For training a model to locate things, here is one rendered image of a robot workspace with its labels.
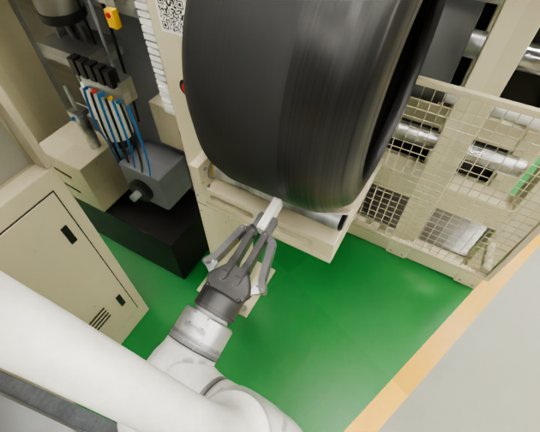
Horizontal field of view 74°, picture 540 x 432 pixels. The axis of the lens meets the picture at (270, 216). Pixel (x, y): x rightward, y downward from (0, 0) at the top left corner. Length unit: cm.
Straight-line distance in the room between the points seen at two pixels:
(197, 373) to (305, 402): 102
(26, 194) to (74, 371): 72
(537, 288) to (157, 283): 177
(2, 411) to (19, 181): 50
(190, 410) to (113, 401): 8
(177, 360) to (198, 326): 6
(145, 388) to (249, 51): 39
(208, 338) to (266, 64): 40
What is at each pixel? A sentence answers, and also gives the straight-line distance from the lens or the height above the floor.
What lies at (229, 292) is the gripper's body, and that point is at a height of 98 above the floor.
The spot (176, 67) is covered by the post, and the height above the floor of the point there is 111.
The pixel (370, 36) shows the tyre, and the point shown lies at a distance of 47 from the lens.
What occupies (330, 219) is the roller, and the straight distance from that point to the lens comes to 79.
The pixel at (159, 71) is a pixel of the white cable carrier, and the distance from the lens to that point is 94.
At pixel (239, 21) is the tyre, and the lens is 50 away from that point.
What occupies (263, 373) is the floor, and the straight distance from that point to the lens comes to 158.
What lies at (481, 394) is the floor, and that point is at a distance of 177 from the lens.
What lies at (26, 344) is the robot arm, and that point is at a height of 125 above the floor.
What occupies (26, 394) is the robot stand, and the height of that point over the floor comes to 65.
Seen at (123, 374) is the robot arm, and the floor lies 120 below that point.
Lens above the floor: 154
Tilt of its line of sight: 53 degrees down
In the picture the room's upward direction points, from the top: straight up
